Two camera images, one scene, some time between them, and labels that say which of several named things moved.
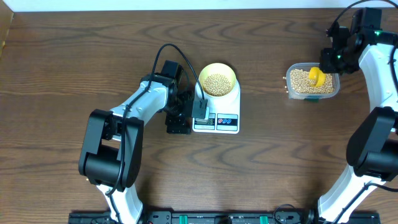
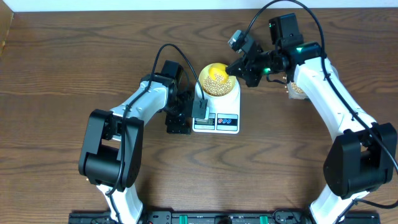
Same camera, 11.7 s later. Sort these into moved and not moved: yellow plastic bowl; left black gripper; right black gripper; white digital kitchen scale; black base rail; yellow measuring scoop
Moved: right black gripper; yellow measuring scoop
Not moved: yellow plastic bowl; white digital kitchen scale; black base rail; left black gripper
